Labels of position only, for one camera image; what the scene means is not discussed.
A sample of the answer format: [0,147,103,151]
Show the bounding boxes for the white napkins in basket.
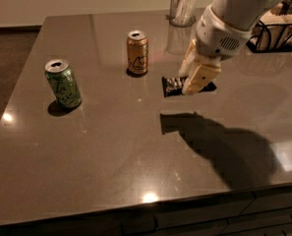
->
[252,0,292,51]

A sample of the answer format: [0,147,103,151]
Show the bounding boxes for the dark drawer cabinet front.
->
[0,185,292,236]

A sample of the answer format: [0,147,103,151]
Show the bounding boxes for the black RXBAR chocolate wrapper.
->
[161,77,216,97]

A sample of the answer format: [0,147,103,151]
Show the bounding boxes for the black wire napkin basket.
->
[246,0,292,54]

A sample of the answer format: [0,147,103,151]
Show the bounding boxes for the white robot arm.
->
[179,0,282,94]

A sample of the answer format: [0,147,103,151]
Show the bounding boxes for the green LaCroix soda can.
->
[44,59,82,109]

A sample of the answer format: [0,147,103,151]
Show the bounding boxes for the orange LaCroix soda can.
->
[127,29,148,76]

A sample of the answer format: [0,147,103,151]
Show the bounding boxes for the clear glass straw holder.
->
[169,0,196,28]

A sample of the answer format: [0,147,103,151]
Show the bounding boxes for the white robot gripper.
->
[178,6,251,94]

